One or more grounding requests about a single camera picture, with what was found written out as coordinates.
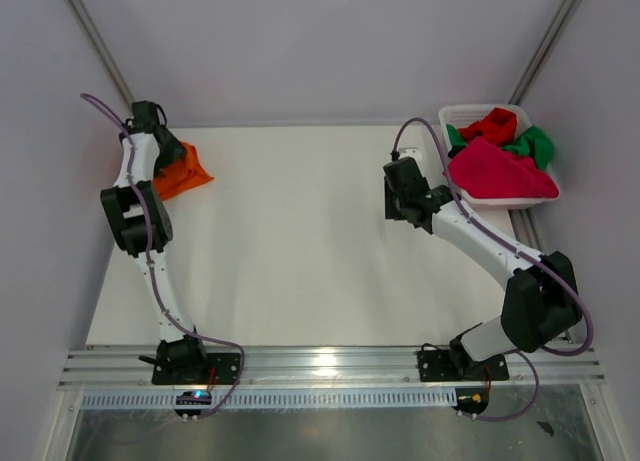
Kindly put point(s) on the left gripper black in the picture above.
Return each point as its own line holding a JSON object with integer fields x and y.
{"x": 170, "y": 151}

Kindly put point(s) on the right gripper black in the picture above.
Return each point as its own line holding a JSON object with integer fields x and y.
{"x": 392, "y": 201}

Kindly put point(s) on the orange t shirt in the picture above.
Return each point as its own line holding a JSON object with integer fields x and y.
{"x": 182, "y": 175}

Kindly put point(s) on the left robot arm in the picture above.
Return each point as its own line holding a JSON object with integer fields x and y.
{"x": 254, "y": 236}

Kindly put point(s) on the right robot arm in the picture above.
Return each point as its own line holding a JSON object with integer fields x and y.
{"x": 540, "y": 292}

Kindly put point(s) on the black t shirt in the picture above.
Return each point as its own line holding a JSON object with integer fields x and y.
{"x": 454, "y": 152}

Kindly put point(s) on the magenta t shirt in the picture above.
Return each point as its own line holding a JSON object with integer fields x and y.
{"x": 485, "y": 171}

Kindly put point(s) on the white plastic basket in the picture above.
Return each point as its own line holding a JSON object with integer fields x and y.
{"x": 461, "y": 116}

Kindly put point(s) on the red t shirt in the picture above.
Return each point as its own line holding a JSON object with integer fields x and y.
{"x": 498, "y": 128}

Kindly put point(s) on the green t shirt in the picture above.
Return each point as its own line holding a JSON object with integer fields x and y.
{"x": 533, "y": 143}

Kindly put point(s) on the right controller board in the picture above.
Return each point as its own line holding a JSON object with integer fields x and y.
{"x": 471, "y": 401}

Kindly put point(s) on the controller board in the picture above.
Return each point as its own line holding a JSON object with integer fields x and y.
{"x": 471, "y": 401}
{"x": 192, "y": 403}

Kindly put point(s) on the left controller board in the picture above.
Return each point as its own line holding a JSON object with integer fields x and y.
{"x": 192, "y": 403}

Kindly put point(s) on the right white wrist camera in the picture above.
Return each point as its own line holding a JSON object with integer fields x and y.
{"x": 410, "y": 152}

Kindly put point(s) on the left frame post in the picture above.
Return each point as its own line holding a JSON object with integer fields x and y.
{"x": 98, "y": 44}

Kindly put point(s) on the frame post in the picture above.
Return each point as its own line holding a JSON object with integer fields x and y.
{"x": 558, "y": 23}
{"x": 98, "y": 44}

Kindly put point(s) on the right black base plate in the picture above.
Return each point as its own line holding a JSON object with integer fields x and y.
{"x": 443, "y": 365}

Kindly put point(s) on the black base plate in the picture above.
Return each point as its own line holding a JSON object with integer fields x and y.
{"x": 443, "y": 365}
{"x": 217, "y": 369}

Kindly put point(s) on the white slotted cable duct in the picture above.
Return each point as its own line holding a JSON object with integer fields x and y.
{"x": 277, "y": 399}

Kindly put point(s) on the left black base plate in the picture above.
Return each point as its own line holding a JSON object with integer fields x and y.
{"x": 217, "y": 369}

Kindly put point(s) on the aluminium front rail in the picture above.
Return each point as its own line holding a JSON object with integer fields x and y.
{"x": 120, "y": 367}

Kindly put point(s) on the right frame post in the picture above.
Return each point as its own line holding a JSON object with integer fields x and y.
{"x": 558, "y": 23}

